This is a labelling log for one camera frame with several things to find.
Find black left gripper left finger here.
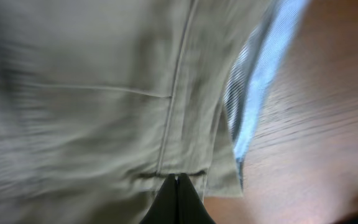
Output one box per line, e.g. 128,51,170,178
140,174,177,224

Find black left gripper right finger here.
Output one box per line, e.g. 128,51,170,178
177,174,215,224

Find khaki shorts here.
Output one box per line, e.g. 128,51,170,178
0,0,310,224

